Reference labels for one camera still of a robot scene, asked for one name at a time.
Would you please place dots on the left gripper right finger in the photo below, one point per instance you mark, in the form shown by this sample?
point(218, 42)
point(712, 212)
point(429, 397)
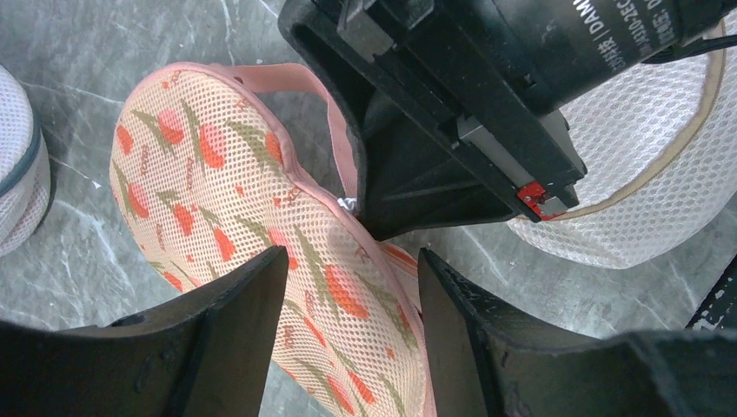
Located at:
point(489, 358)

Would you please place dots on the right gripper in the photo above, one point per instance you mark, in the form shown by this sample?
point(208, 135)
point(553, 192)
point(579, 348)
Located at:
point(451, 121)

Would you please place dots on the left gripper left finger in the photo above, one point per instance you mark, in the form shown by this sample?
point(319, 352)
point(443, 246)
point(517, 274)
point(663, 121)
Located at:
point(204, 353)

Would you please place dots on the floral mesh laundry bag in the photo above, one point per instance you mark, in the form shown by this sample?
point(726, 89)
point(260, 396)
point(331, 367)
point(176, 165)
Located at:
point(206, 178)

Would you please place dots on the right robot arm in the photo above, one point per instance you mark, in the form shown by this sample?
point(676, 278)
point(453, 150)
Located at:
point(598, 40)

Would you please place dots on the beige round laundry bag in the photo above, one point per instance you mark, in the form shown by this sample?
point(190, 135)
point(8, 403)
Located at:
point(659, 142)

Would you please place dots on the white cylindrical laundry bag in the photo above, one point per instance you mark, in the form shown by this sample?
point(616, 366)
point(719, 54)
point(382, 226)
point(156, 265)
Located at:
point(25, 166)

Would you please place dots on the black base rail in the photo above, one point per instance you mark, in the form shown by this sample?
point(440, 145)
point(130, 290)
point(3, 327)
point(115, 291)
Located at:
point(718, 310)

